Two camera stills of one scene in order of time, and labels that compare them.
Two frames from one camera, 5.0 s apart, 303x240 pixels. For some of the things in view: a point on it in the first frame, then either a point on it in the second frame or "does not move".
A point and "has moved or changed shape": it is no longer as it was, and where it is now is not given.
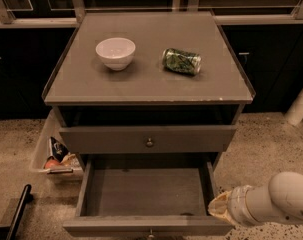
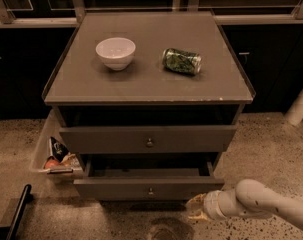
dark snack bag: [57, 150] does not move
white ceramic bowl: [116, 53] does not move
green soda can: [181, 61] does not move
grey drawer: [146, 195] has moved or changed shape
